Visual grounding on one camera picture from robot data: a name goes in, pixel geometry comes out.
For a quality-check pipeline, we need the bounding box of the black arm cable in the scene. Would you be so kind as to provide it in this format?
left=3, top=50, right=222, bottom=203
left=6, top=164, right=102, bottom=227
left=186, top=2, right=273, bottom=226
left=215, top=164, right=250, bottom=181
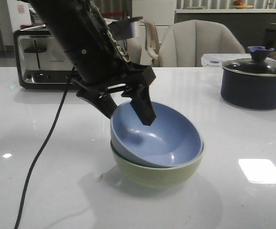
left=13, top=66, right=75, bottom=229

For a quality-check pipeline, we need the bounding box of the blue bowl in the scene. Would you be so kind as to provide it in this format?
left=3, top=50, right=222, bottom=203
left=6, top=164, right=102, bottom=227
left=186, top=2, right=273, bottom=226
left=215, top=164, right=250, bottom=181
left=110, top=102, right=203, bottom=167

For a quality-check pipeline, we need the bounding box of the green bowl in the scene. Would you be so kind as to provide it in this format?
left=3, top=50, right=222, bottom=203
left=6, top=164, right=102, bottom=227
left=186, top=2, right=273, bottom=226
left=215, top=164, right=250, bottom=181
left=111, top=146, right=203, bottom=189

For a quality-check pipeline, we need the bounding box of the beige plastic chair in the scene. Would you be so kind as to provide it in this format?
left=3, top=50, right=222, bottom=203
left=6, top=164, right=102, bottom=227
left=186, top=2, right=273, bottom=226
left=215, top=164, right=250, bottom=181
left=140, top=19, right=160, bottom=67

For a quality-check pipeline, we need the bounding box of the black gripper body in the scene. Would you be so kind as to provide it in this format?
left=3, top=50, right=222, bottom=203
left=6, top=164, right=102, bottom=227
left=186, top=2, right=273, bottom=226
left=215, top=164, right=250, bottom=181
left=71, top=62, right=156, bottom=98

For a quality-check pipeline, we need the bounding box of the dark blue saucepan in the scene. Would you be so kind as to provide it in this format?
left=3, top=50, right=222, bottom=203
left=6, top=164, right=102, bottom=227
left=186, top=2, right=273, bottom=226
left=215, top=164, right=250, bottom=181
left=221, top=61, right=276, bottom=110

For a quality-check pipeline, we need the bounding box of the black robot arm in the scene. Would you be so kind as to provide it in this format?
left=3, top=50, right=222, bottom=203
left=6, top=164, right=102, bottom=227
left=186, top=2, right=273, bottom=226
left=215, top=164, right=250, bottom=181
left=30, top=0, right=156, bottom=125

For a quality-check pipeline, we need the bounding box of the beige armchair behind toaster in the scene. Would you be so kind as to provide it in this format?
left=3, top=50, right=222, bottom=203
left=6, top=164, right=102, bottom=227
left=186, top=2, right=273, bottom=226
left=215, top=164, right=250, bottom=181
left=104, top=16, right=143, bottom=64

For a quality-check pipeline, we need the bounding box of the fruit plate on counter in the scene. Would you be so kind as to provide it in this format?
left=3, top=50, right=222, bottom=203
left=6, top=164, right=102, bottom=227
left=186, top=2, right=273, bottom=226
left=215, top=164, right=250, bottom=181
left=231, top=0, right=253, bottom=9

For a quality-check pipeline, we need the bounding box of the black and silver toaster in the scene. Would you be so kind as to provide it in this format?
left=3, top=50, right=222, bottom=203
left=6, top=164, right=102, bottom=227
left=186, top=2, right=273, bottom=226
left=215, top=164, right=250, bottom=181
left=13, top=25, right=73, bottom=90

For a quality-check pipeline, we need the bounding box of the glass pot lid blue knob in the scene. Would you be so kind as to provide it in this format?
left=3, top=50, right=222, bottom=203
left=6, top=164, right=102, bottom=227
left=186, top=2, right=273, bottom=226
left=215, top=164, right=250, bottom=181
left=222, top=46, right=276, bottom=77

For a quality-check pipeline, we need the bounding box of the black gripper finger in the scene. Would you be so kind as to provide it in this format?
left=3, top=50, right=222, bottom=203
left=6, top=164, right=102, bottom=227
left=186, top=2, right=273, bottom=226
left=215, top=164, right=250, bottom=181
left=76, top=89, right=117, bottom=119
left=121, top=84, right=156, bottom=126

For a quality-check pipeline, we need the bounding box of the beige armchair right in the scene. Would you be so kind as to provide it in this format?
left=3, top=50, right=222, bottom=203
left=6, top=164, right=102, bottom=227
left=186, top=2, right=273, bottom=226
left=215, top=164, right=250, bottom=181
left=159, top=20, right=245, bottom=67

